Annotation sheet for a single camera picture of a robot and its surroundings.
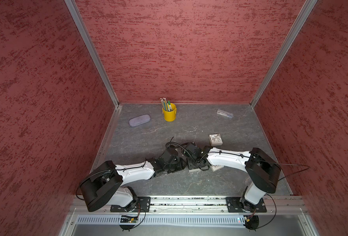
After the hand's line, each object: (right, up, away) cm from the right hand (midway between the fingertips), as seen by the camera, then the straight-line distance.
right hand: (192, 167), depth 87 cm
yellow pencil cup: (-15, +31, +20) cm, 40 cm away
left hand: (-5, +1, -4) cm, 6 cm away
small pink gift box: (+14, +1, -2) cm, 14 cm away
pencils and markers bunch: (-17, +39, +15) cm, 45 cm away
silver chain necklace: (+4, +22, +19) cm, 29 cm away
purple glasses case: (-38, +28, +19) cm, 51 cm away
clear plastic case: (+28, +34, +27) cm, 51 cm away
